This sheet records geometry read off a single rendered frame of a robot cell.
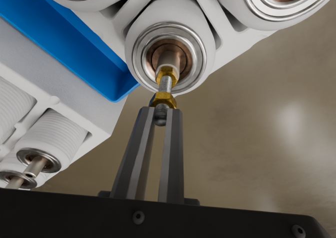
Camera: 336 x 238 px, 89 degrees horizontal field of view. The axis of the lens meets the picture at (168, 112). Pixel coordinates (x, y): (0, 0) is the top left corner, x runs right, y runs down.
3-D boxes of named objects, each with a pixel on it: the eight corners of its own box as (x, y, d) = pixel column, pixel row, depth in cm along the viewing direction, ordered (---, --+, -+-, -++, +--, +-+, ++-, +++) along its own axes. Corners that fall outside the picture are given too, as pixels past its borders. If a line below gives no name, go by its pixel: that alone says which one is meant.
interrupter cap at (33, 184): (-5, 175, 37) (-8, 178, 37) (5, 164, 34) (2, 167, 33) (30, 189, 41) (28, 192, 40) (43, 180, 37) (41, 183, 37)
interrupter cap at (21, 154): (12, 156, 32) (9, 159, 31) (27, 140, 28) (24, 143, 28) (52, 174, 35) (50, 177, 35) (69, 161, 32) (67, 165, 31)
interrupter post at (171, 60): (157, 70, 19) (153, 86, 16) (157, 48, 17) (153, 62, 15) (179, 71, 18) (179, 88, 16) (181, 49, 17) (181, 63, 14)
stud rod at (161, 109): (162, 72, 17) (152, 127, 11) (162, 62, 16) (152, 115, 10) (173, 72, 17) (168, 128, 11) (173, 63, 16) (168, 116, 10)
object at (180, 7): (149, 45, 35) (128, 97, 21) (147, -14, 28) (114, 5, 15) (197, 47, 34) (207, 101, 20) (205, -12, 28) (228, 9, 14)
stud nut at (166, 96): (150, 109, 13) (148, 117, 12) (149, 90, 12) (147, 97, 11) (176, 111, 13) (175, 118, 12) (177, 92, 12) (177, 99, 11)
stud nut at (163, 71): (156, 83, 16) (155, 88, 15) (155, 66, 15) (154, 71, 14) (177, 84, 16) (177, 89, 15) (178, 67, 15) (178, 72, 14)
